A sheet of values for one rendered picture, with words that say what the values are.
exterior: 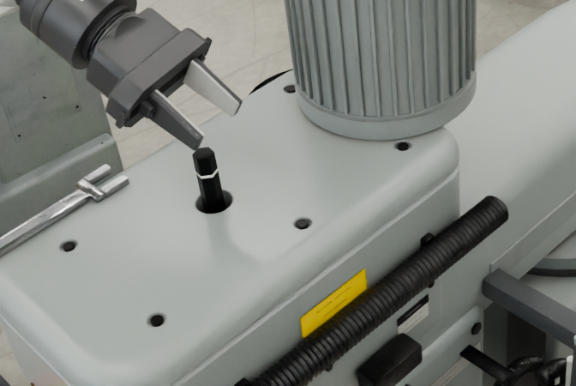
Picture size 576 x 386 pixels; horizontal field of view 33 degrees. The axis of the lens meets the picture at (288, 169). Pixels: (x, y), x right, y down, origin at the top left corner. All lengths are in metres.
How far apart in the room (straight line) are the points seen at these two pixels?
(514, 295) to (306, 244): 0.37
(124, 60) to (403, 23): 0.27
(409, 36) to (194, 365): 0.37
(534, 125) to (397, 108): 0.30
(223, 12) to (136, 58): 4.35
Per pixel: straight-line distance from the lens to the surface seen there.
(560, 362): 1.28
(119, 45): 0.90
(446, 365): 1.25
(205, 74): 0.91
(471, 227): 1.05
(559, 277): 1.39
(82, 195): 1.02
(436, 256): 1.02
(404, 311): 1.10
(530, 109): 1.29
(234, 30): 5.06
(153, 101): 0.88
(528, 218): 1.26
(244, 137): 1.05
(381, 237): 0.97
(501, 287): 1.22
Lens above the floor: 2.51
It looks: 38 degrees down
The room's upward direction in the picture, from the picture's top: 8 degrees counter-clockwise
